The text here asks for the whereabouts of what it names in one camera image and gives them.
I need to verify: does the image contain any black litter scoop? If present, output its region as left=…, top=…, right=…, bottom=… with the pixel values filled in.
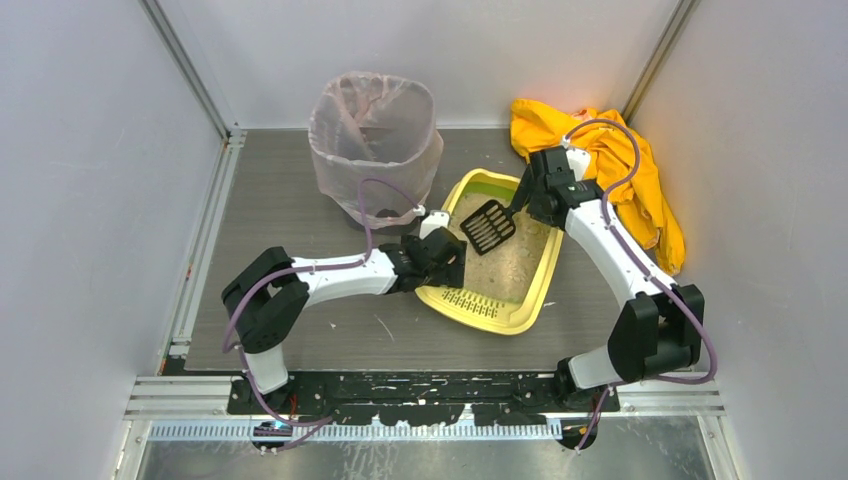
left=459, top=192, right=529, bottom=256

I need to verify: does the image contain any yellow litter box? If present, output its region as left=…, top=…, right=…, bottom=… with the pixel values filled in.
left=416, top=168, right=564, bottom=335

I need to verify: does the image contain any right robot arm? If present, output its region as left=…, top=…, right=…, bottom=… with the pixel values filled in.
left=523, top=146, right=705, bottom=400

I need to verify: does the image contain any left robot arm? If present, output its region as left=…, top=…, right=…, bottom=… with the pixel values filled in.
left=221, top=227, right=467, bottom=394

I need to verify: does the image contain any trash bin with pink bag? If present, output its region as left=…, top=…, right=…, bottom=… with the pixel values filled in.
left=308, top=71, right=444, bottom=230

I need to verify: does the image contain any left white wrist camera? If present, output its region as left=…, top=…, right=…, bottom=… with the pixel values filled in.
left=418, top=210, right=451, bottom=239

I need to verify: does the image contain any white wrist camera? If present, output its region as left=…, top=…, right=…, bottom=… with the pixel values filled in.
left=418, top=210, right=451, bottom=239
left=564, top=144, right=592, bottom=181

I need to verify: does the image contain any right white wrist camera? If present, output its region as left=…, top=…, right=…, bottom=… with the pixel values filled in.
left=564, top=144, right=592, bottom=181

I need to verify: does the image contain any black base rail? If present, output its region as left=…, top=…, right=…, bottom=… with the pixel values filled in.
left=226, top=371, right=603, bottom=427

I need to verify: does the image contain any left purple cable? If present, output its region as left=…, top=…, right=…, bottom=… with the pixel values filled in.
left=221, top=177, right=425, bottom=453

